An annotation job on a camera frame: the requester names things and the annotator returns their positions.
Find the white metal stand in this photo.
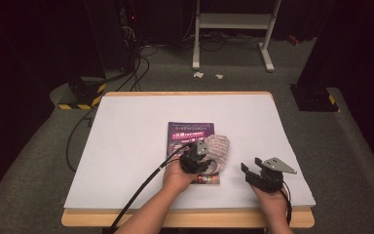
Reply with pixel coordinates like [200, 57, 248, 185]
[192, 0, 282, 73]

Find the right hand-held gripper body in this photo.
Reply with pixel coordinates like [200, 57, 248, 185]
[244, 157, 298, 194]

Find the wooden table with white top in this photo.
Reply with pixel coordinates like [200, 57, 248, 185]
[60, 91, 316, 228]

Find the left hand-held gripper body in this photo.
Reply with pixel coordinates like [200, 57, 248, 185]
[178, 138, 214, 176]

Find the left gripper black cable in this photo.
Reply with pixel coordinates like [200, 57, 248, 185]
[107, 143, 192, 234]

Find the black yellow striped stand base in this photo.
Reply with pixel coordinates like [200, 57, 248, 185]
[57, 76, 107, 111]
[289, 84, 342, 113]

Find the illustrated magazine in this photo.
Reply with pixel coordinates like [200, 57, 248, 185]
[166, 121, 222, 187]

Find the small red object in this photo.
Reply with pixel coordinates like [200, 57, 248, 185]
[286, 33, 301, 46]

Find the black floor cable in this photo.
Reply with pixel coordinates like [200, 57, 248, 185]
[65, 108, 95, 174]

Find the person's left hand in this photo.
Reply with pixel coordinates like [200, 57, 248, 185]
[162, 157, 200, 197]

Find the bundle of black floor cables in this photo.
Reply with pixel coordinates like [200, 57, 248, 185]
[115, 43, 160, 93]

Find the black equipment rack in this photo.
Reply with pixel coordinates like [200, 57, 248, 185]
[116, 0, 144, 73]

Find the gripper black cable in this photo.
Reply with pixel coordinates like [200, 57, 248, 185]
[280, 185, 293, 226]
[107, 143, 192, 234]

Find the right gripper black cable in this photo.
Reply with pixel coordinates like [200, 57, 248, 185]
[280, 185, 293, 226]

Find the person's right hand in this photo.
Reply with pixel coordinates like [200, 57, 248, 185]
[250, 184, 289, 217]

